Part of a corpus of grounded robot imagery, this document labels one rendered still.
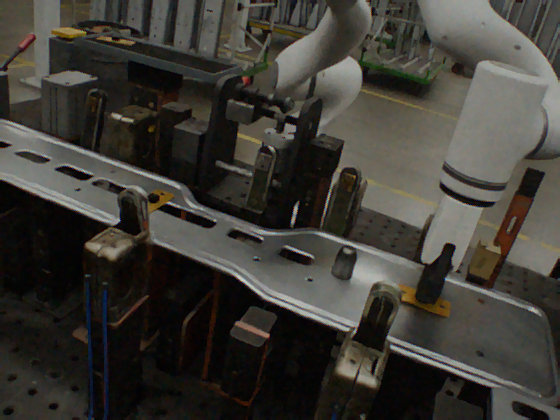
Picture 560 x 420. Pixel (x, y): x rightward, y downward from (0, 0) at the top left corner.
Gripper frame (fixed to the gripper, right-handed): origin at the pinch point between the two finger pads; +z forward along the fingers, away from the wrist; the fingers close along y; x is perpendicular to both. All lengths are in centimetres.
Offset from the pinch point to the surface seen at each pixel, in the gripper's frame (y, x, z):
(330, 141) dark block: -21.4, -23.7, -8.7
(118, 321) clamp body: 20.6, -38.0, 10.4
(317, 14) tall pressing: -761, -245, 43
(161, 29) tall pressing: -392, -301, 55
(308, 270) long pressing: 2.6, -17.4, 3.3
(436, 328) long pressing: 5.0, 2.6, 3.3
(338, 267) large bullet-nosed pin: 1.4, -13.3, 1.7
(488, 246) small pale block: -12.0, 7.4, -3.2
